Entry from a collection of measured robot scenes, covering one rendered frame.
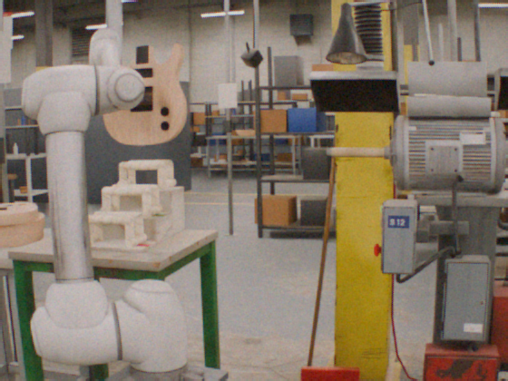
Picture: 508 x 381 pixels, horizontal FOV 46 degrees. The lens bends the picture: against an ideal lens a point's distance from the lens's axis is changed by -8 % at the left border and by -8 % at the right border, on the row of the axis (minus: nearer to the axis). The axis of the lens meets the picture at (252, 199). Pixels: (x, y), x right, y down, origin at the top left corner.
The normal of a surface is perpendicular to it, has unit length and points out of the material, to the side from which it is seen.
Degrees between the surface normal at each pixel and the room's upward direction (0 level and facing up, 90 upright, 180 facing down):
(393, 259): 90
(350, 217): 90
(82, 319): 76
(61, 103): 85
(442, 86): 90
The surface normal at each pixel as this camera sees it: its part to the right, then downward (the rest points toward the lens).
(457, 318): -0.28, 0.14
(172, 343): 0.61, 0.11
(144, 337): 0.27, 0.07
